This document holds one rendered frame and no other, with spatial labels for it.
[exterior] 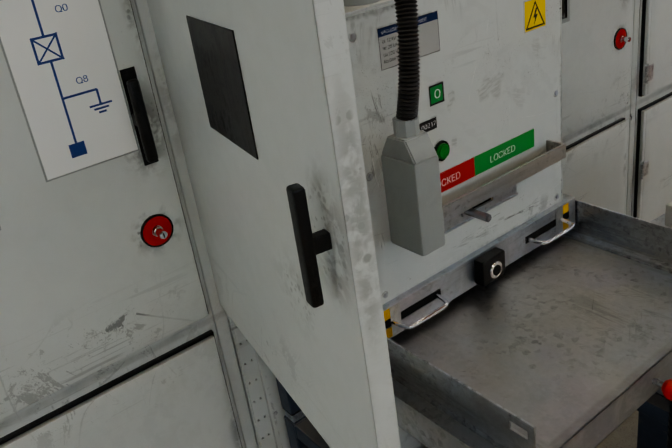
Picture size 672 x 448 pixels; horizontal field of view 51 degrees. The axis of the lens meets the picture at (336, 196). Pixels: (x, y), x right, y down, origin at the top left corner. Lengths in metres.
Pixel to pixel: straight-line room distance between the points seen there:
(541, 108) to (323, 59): 0.75
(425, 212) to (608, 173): 1.30
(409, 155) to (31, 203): 0.58
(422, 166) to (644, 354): 0.46
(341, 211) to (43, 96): 0.59
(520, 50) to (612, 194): 1.10
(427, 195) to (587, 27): 1.10
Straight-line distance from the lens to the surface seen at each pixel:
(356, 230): 0.70
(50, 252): 1.21
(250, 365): 1.51
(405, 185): 0.98
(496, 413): 0.99
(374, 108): 1.04
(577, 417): 1.07
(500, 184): 1.22
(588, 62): 2.03
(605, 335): 1.22
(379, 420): 0.84
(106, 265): 1.25
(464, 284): 1.28
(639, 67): 2.30
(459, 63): 1.15
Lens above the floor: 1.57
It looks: 24 degrees down
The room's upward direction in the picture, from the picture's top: 9 degrees counter-clockwise
